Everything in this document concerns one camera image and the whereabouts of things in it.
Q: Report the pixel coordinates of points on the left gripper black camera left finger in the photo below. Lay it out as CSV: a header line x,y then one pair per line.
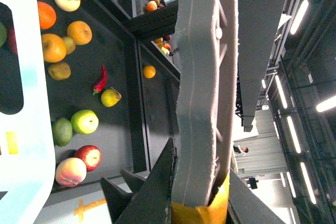
x,y
150,198

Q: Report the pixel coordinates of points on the green apple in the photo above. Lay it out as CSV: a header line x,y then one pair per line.
x,y
84,122

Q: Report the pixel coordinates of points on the red apple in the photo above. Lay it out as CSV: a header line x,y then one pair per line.
x,y
90,155
12,41

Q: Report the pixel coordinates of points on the yellow orange apple centre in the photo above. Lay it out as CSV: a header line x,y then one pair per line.
x,y
54,48

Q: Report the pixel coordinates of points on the brown kiwi rear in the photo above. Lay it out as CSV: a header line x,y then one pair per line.
x,y
70,44

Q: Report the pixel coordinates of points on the black front shelf tray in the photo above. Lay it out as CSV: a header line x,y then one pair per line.
x,y
120,133

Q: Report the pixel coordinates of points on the pink peach front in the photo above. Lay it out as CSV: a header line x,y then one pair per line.
x,y
70,172

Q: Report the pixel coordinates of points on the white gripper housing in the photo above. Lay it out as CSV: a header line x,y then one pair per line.
x,y
28,161

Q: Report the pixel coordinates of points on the person in background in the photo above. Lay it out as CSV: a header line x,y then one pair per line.
x,y
240,150

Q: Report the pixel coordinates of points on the red apple front right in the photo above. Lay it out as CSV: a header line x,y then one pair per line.
x,y
90,155

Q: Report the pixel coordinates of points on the brown kiwi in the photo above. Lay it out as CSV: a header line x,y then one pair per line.
x,y
70,44
59,71

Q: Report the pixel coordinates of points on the brown kiwi front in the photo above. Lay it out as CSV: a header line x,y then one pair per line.
x,y
59,71

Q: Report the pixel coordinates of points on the red chili pepper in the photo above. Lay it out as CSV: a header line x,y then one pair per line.
x,y
98,87

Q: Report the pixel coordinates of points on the left gripper grey foam padded right finger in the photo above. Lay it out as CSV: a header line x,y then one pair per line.
x,y
207,41

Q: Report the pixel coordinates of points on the small orange tangerine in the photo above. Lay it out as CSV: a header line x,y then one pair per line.
x,y
47,15

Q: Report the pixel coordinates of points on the yellow green pear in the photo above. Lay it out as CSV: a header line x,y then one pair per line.
x,y
110,97

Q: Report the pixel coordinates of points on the yellow orange apple rear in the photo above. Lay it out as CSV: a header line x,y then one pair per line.
x,y
80,32

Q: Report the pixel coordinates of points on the orange on side shelf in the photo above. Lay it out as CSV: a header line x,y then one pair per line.
x,y
149,71

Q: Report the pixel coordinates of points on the green lime front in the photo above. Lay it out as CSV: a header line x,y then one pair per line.
x,y
3,34

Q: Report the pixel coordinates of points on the yellow orange apple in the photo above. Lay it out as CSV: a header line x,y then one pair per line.
x,y
80,32
54,48

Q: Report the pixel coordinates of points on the green avocado front right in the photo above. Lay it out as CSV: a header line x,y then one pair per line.
x,y
62,132

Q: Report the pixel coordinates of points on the red apple centre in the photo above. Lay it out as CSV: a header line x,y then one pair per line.
x,y
12,41

